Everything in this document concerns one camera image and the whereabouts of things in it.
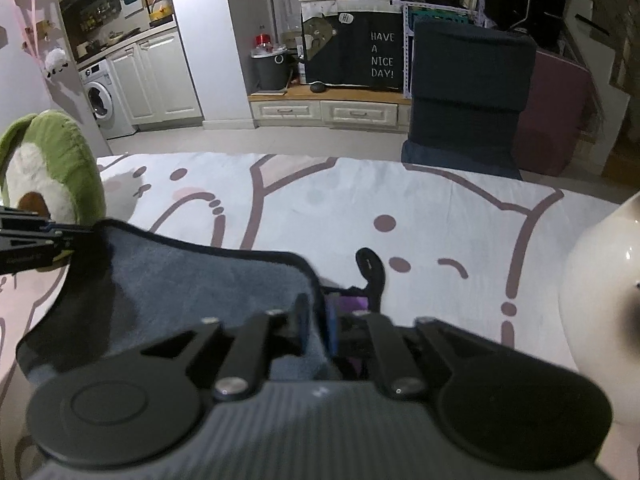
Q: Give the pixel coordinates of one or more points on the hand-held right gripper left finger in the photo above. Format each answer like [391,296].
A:
[301,325]

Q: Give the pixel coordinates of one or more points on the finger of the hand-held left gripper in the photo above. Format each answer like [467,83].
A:
[22,217]
[30,247]

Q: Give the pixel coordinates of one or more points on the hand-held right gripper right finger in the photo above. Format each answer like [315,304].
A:
[331,327]

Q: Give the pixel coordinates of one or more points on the grey towel with black edge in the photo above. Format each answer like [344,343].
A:
[190,280]

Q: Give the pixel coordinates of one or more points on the green avocado plush toy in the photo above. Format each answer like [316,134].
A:
[55,170]

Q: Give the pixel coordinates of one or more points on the white washing machine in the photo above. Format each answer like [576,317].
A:
[102,100]

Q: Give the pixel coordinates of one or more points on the white sheep plush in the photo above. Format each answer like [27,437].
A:
[55,62]

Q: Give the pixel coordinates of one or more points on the white kitchen cabinet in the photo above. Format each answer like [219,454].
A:
[160,75]

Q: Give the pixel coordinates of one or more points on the wooden low drawer cabinet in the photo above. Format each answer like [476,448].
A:
[325,107]

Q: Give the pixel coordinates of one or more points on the small black oval object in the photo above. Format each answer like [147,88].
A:
[317,88]

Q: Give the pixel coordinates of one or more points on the grey trash bin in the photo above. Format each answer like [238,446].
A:
[272,72]

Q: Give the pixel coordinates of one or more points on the white plush toy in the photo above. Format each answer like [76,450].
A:
[600,300]

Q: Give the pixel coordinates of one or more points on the dark blue folding chair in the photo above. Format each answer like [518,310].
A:
[465,90]

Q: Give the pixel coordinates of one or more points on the black printed cover cloth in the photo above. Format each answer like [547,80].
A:
[360,55]

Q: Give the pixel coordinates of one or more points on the red lid jar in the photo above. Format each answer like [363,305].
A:
[262,41]

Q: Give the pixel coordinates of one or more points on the white metal shelf rack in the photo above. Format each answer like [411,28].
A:
[410,35]

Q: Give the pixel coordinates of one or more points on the mauve folded mattress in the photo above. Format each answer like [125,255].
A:
[555,115]

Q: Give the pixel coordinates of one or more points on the black hanging clothes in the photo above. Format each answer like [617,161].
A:
[525,0]

